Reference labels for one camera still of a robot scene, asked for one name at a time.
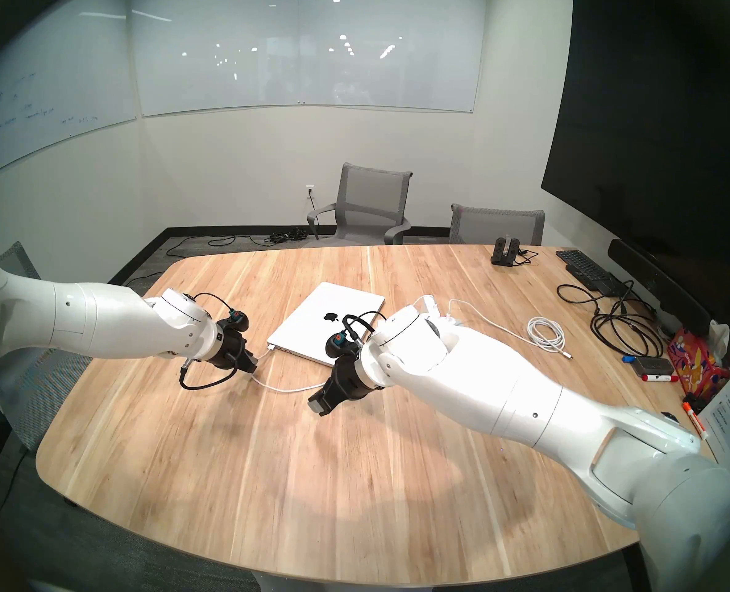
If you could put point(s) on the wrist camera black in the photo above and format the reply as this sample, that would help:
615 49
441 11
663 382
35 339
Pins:
338 342
238 319

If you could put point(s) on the black keyboard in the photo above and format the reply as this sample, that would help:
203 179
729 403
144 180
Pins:
584 269

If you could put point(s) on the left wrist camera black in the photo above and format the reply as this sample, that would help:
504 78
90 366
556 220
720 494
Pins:
238 319

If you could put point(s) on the red whiteboard marker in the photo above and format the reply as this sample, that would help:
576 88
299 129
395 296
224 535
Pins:
661 378

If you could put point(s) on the large white power adapter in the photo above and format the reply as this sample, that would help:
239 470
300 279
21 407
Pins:
430 304

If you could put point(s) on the colourful snack bag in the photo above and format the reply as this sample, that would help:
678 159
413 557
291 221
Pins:
695 359

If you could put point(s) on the grey mesh chair backrest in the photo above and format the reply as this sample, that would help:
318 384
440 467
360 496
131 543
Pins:
497 226

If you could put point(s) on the silver MacBook laptop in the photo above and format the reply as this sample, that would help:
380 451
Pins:
315 332

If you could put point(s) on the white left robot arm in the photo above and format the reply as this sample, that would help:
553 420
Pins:
93 325

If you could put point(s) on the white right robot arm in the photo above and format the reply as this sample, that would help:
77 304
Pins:
494 387

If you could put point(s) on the wide glass whiteboard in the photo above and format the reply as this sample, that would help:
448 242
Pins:
303 42

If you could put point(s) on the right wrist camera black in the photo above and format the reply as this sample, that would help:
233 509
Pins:
338 342

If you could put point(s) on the black controller charging dock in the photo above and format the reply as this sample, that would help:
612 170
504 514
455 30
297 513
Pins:
506 253

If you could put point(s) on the orange and white marker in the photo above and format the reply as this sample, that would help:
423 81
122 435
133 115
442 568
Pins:
694 419

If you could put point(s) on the small black clip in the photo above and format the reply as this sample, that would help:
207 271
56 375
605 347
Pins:
703 402

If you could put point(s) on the grey whiteboard eraser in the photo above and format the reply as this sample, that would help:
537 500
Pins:
654 365

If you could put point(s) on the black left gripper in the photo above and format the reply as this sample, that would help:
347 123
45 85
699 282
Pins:
230 347

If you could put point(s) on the black video sound bar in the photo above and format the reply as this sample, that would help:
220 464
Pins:
655 282

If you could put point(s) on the large black wall screen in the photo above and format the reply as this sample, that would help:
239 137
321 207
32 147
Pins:
649 134

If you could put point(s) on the glass whiteboard with blue writing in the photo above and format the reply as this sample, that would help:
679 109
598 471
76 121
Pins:
44 79

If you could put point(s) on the grey mesh chair with armrests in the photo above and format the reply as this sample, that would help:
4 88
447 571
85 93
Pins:
368 193

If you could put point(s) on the dark grey mesh office chair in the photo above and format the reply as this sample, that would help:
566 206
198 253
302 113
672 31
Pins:
32 393

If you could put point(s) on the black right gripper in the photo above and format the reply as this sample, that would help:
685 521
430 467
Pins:
349 381

